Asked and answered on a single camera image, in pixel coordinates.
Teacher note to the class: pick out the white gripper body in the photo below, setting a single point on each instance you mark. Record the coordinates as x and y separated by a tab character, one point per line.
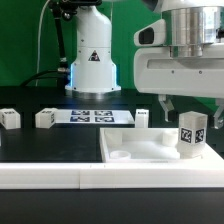
156	72

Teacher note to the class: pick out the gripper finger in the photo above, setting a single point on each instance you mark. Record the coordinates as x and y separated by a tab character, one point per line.
167	107
218	117

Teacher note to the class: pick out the white square tabletop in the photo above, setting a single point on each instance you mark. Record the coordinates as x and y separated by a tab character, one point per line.
152	145

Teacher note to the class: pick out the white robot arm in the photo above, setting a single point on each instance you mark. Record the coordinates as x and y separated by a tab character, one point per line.
182	53

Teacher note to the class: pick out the fiducial marker sheet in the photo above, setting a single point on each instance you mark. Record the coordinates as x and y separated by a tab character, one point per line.
94	116

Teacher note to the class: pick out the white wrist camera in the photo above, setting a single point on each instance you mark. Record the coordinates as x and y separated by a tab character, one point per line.
151	35

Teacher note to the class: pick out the white fence wall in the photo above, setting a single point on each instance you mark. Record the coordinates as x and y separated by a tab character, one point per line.
50	159

